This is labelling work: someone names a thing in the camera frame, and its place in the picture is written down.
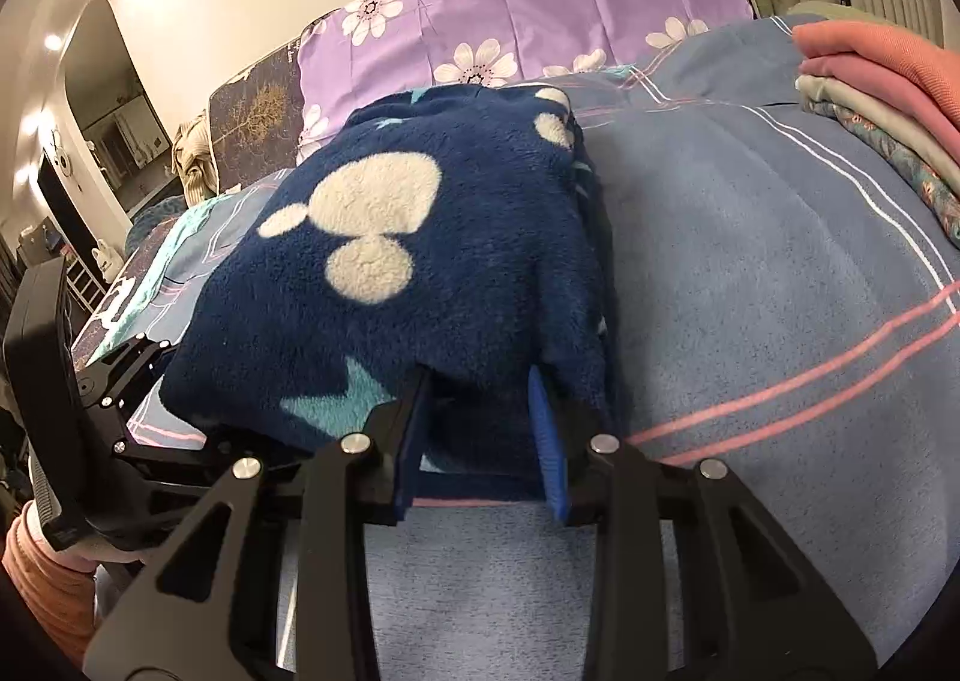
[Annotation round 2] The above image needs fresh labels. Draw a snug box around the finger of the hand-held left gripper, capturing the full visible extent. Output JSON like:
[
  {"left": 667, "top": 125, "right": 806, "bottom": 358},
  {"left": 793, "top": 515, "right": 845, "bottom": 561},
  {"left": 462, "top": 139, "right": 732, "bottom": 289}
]
[
  {"left": 111, "top": 428, "right": 302, "bottom": 488},
  {"left": 73, "top": 334, "right": 182, "bottom": 421}
]

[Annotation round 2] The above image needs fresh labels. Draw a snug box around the pale green cloth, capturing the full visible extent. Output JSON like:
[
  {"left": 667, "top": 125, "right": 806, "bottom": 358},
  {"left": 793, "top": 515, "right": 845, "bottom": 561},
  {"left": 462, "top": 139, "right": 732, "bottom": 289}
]
[{"left": 784, "top": 0, "right": 857, "bottom": 23}]

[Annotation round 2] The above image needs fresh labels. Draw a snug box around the brown tree-print cushion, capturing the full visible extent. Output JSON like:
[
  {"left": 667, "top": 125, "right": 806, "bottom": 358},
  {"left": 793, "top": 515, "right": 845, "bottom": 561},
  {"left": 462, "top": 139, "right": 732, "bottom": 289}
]
[{"left": 207, "top": 25, "right": 306, "bottom": 196}]

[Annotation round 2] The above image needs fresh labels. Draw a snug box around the navy fleece star-print garment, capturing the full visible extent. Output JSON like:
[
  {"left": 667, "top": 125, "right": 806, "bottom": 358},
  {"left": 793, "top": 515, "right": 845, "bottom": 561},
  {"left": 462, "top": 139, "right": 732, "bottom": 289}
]
[{"left": 159, "top": 87, "right": 625, "bottom": 503}]

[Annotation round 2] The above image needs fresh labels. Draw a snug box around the white slatted rack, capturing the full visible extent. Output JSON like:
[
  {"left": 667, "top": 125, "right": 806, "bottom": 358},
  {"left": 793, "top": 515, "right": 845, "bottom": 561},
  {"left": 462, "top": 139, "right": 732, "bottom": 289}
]
[{"left": 62, "top": 252, "right": 111, "bottom": 312}]

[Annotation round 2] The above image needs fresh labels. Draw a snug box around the black flat screen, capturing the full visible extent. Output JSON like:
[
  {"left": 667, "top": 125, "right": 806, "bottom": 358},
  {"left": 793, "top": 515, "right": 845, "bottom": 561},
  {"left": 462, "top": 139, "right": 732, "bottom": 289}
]
[{"left": 36, "top": 151, "right": 115, "bottom": 263}]

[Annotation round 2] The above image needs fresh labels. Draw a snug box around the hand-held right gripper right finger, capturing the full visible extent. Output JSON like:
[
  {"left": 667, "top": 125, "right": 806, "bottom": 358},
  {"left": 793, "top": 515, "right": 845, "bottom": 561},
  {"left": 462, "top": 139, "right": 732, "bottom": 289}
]
[{"left": 527, "top": 364, "right": 880, "bottom": 681}]

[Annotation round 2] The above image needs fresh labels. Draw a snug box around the stack of folded clothes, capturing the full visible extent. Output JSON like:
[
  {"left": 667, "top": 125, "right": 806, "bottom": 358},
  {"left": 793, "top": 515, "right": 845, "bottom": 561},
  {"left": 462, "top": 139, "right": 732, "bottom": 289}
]
[{"left": 791, "top": 21, "right": 960, "bottom": 162}]

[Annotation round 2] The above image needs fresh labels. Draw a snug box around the grey folded garment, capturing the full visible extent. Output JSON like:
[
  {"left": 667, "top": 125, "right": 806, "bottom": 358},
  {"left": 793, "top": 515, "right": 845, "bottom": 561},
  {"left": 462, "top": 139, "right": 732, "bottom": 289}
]
[{"left": 795, "top": 75, "right": 960, "bottom": 203}]

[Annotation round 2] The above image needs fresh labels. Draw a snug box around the dark teal quilt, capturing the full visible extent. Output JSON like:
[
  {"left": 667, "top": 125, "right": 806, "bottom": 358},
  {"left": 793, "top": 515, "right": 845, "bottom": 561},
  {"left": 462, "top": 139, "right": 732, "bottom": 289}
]
[{"left": 124, "top": 196, "right": 197, "bottom": 256}]

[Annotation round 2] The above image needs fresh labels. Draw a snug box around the floral folded garment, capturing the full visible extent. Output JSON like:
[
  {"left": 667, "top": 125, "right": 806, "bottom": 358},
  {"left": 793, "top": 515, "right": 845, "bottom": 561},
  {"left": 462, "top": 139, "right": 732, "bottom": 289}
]
[{"left": 806, "top": 100, "right": 960, "bottom": 256}]

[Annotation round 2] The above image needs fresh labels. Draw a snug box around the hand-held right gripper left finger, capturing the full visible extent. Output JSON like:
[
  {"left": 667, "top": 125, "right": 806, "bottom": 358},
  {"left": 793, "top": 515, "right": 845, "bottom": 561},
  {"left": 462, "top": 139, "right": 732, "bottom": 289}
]
[{"left": 84, "top": 370, "right": 434, "bottom": 681}]

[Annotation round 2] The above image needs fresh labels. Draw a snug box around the beige knit cloth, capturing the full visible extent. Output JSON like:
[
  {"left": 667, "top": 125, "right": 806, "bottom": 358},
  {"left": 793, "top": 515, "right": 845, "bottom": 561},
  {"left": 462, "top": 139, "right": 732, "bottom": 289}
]
[{"left": 172, "top": 113, "right": 220, "bottom": 200}]

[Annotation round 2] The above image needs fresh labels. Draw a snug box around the blue striped bed blanket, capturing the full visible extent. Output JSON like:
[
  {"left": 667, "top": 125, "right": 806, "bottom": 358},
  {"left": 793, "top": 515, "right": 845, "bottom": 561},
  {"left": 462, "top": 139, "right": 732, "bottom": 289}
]
[{"left": 71, "top": 13, "right": 960, "bottom": 681}]

